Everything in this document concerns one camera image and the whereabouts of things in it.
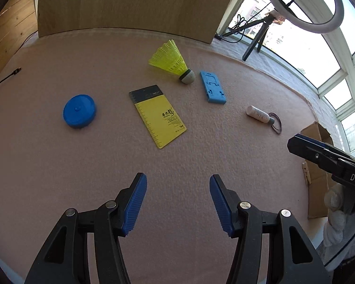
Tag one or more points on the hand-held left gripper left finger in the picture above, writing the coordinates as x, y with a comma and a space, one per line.
134, 204

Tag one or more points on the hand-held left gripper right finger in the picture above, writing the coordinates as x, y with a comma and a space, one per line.
222, 207

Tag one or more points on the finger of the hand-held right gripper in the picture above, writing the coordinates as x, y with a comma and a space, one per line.
310, 140
310, 153

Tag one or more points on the cardboard box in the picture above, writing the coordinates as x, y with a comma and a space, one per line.
316, 189

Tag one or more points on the small white bottle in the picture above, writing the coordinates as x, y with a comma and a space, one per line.
257, 113

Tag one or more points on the yellow and black ruler card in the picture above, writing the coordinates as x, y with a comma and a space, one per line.
159, 121

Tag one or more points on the blue round tape measure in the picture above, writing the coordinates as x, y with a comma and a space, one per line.
78, 111

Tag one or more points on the blue phone stand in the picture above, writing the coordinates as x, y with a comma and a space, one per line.
213, 90

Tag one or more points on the yellow shuttlecock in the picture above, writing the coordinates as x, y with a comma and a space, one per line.
170, 57

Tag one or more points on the person's right hand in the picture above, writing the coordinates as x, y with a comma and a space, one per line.
338, 222

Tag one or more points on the black tripod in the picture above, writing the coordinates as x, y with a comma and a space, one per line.
253, 43

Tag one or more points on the large light wooden board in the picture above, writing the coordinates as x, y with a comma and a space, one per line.
130, 3

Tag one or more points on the pine plank board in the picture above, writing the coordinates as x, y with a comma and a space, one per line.
9, 26

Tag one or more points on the white window frame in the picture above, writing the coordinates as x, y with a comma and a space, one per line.
347, 74

